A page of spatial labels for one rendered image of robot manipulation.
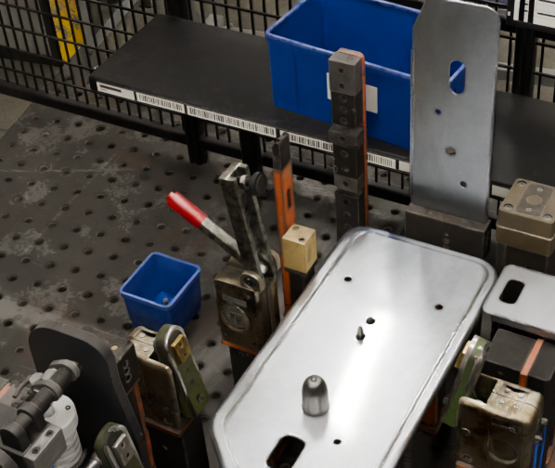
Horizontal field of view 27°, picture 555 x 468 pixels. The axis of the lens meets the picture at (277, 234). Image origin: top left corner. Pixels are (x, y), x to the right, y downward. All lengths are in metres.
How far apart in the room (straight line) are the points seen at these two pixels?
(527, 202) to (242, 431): 0.50
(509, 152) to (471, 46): 0.28
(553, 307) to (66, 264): 0.93
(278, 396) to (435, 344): 0.21
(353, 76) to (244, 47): 0.40
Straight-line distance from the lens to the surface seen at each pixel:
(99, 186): 2.26
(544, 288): 1.56
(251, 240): 1.44
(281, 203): 1.52
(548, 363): 1.49
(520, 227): 1.58
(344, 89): 1.63
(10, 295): 2.07
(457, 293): 1.54
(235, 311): 1.53
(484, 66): 1.49
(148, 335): 1.42
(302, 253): 1.53
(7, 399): 1.38
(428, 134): 1.59
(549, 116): 1.80
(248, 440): 1.38
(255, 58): 1.95
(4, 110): 3.82
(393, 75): 1.66
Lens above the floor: 2.07
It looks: 41 degrees down
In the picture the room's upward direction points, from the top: 5 degrees counter-clockwise
